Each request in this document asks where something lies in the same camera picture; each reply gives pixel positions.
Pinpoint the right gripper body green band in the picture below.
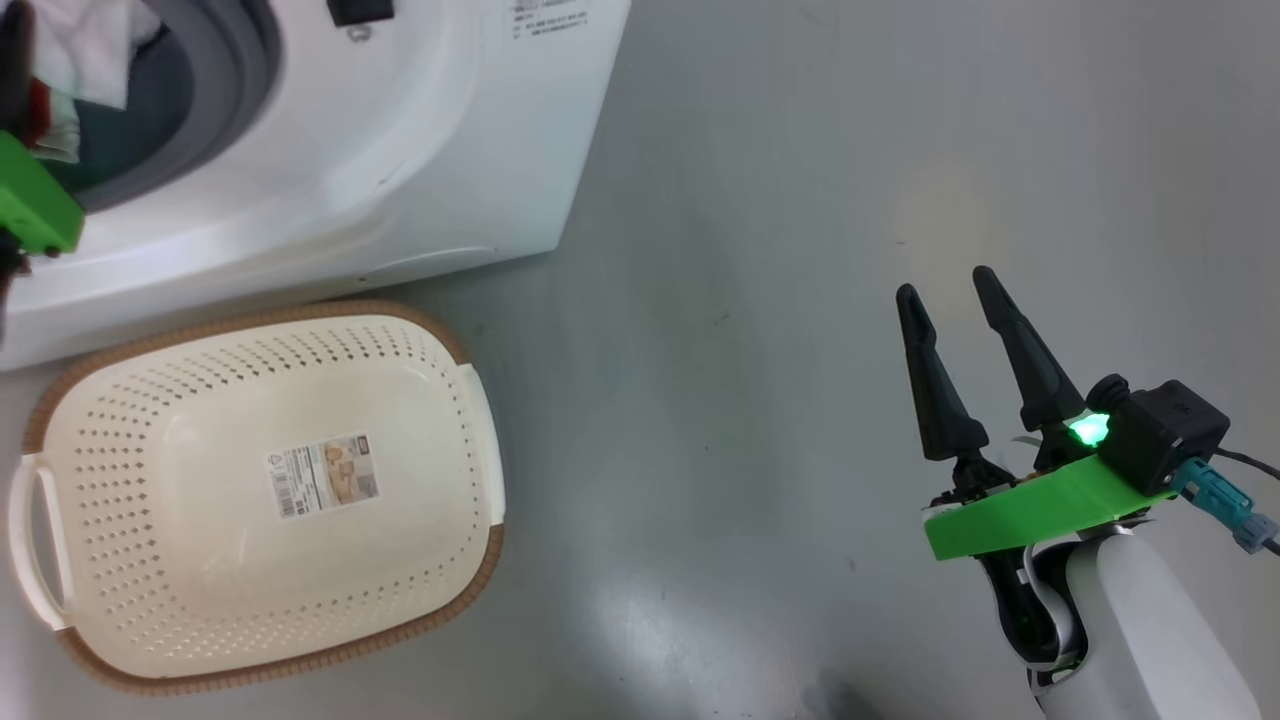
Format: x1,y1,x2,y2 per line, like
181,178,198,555
922,440,1183,566

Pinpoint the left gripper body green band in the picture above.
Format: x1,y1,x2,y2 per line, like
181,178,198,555
0,130,86,258

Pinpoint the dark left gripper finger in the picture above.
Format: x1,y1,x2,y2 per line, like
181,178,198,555
0,0,37,137

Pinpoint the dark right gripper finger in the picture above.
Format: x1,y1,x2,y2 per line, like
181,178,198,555
971,265,1088,443
894,283,992,464

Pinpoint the red basketball jersey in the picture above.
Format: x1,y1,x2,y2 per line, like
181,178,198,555
26,78,83,164

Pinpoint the white cloth garment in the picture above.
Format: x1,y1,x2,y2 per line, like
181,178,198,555
30,0,163,112

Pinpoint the white front-load washing machine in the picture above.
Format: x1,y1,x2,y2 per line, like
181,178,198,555
0,0,632,373

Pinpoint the cream laundry basket brown rim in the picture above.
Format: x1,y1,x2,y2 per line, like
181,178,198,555
8,300,507,697

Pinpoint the right black cable teal plug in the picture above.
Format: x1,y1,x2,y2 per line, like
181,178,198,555
1172,448,1280,557

